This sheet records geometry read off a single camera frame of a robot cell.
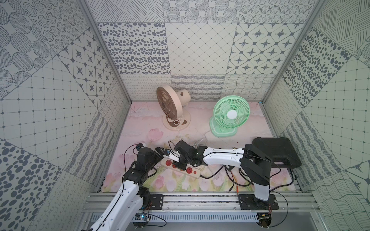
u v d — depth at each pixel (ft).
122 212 1.57
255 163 1.64
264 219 2.37
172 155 2.34
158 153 2.50
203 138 3.18
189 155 2.13
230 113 2.70
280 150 2.82
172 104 2.68
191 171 2.68
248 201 2.38
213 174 2.51
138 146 2.47
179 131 3.32
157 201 2.41
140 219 2.31
